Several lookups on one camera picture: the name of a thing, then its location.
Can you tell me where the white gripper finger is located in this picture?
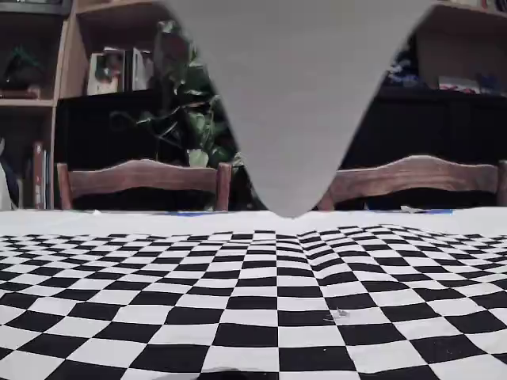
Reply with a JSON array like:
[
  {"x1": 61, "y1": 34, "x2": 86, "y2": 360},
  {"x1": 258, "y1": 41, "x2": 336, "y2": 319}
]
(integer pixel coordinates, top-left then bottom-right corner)
[{"x1": 160, "y1": 0, "x2": 435, "y2": 219}]

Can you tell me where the stack of colourful books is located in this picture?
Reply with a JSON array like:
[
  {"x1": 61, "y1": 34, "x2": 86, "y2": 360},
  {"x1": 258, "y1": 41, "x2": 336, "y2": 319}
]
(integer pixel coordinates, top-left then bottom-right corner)
[{"x1": 438, "y1": 73, "x2": 507, "y2": 95}]

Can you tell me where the black white checkered mat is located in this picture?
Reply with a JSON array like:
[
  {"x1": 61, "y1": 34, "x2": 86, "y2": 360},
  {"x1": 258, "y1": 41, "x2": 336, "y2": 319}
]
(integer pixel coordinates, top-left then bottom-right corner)
[{"x1": 0, "y1": 208, "x2": 507, "y2": 380}]

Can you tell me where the white book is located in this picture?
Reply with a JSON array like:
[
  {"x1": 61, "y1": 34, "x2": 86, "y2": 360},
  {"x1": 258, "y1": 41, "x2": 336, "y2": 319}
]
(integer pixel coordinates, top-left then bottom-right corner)
[{"x1": 132, "y1": 47, "x2": 154, "y2": 91}]

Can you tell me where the red book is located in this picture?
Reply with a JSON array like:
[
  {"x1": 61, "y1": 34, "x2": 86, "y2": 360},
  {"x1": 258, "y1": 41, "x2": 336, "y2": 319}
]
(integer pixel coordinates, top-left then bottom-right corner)
[{"x1": 32, "y1": 142, "x2": 46, "y2": 210}]

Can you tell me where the white illustrated box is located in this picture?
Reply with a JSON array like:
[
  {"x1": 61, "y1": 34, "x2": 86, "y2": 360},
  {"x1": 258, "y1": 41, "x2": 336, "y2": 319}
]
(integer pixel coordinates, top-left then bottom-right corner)
[{"x1": 86, "y1": 49, "x2": 122, "y2": 96}]

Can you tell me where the dark green ornament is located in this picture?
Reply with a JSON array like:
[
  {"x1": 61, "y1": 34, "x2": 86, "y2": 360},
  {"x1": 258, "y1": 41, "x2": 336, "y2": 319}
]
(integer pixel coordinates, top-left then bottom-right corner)
[{"x1": 0, "y1": 45, "x2": 45, "y2": 90}]

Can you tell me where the green houseplant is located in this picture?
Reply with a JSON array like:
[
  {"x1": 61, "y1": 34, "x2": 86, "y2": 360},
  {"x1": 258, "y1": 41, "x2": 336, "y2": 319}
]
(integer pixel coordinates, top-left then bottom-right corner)
[{"x1": 136, "y1": 19, "x2": 257, "y2": 211}]

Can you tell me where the wooden bookshelf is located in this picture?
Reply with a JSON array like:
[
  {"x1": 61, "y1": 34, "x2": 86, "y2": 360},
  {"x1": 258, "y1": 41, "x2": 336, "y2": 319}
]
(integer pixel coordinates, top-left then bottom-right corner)
[{"x1": 0, "y1": 0, "x2": 507, "y2": 211}]

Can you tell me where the dark blue patterned object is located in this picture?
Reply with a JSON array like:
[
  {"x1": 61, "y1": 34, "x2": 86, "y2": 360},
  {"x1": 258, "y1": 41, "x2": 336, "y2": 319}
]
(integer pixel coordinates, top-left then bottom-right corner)
[{"x1": 379, "y1": 39, "x2": 431, "y2": 86}]

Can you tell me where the wooden chair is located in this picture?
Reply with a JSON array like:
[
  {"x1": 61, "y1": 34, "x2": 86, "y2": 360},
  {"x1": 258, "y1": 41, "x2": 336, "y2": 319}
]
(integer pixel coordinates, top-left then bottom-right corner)
[
  {"x1": 316, "y1": 154, "x2": 507, "y2": 211},
  {"x1": 56, "y1": 159, "x2": 233, "y2": 212}
]

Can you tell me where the small white paper scrap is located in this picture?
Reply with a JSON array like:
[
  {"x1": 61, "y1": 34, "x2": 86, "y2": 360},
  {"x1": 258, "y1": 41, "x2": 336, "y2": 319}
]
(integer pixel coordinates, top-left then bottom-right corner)
[{"x1": 323, "y1": 307, "x2": 352, "y2": 321}]

